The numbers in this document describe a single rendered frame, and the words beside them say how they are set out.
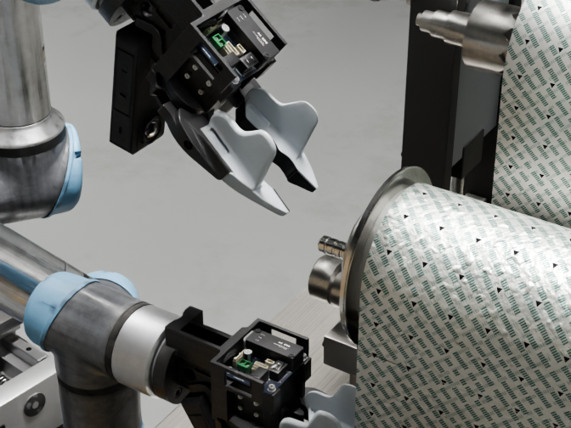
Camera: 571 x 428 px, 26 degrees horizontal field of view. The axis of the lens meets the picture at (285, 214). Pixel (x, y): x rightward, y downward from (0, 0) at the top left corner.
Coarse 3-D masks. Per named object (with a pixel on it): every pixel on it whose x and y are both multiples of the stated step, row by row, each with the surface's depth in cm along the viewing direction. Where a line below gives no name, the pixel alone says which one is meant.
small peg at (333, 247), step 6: (324, 240) 97; (330, 240) 97; (336, 240) 97; (318, 246) 98; (324, 246) 97; (330, 246) 97; (336, 246) 97; (342, 246) 97; (324, 252) 98; (330, 252) 97; (336, 252) 97; (342, 252) 96
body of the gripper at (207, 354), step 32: (192, 320) 105; (256, 320) 105; (160, 352) 105; (192, 352) 104; (224, 352) 101; (256, 352) 103; (288, 352) 102; (160, 384) 105; (192, 384) 106; (224, 384) 101; (256, 384) 99; (288, 384) 103; (224, 416) 103; (256, 416) 102; (288, 416) 104
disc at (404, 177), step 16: (400, 176) 94; (416, 176) 97; (384, 192) 92; (368, 208) 92; (368, 224) 92; (352, 240) 91; (352, 256) 91; (352, 272) 92; (352, 288) 93; (352, 304) 93; (352, 320) 94; (352, 336) 95
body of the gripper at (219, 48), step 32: (128, 0) 94; (160, 0) 93; (192, 0) 91; (224, 0) 93; (160, 32) 95; (192, 32) 90; (224, 32) 93; (256, 32) 94; (160, 64) 94; (192, 64) 93; (224, 64) 90; (256, 64) 94; (160, 96) 96; (192, 96) 95; (224, 96) 93
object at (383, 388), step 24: (360, 360) 95; (384, 360) 94; (360, 384) 97; (384, 384) 95; (408, 384) 94; (432, 384) 92; (360, 408) 98; (384, 408) 96; (408, 408) 95; (432, 408) 94; (456, 408) 92; (480, 408) 91; (504, 408) 90
